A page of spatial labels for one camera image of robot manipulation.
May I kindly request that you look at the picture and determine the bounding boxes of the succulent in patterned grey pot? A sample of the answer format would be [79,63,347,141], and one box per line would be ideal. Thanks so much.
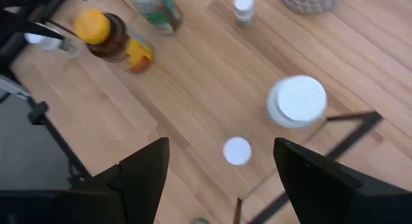
[279,0,346,15]

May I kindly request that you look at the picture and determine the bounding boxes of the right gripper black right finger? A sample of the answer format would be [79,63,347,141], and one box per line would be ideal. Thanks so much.
[273,136,412,224]

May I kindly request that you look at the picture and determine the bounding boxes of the small white pill bottle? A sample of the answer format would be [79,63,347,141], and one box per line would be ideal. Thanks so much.
[232,0,256,30]

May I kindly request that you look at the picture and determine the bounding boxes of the gummies bottle with green label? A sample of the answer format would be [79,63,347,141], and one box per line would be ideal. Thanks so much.
[128,0,182,35]

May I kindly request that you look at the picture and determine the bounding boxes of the pink bottle with white cap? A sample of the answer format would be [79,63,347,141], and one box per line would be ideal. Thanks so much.
[222,136,253,167]

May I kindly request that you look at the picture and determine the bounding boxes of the black rig frame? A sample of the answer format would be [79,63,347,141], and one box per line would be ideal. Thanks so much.
[27,100,93,186]

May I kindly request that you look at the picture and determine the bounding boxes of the black metal shelf, wood board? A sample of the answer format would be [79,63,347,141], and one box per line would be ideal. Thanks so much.
[236,111,384,224]

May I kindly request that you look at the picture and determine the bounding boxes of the large white pill bottle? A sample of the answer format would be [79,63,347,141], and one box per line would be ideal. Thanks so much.
[266,74,328,129]

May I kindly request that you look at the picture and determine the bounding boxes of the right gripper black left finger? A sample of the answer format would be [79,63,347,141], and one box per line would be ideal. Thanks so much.
[0,136,171,224]

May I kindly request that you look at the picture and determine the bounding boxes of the fish oil bottle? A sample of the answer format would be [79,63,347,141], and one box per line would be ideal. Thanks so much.
[73,8,156,74]

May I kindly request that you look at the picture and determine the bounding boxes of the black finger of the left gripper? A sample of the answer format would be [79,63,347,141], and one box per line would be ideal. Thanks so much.
[0,11,65,41]

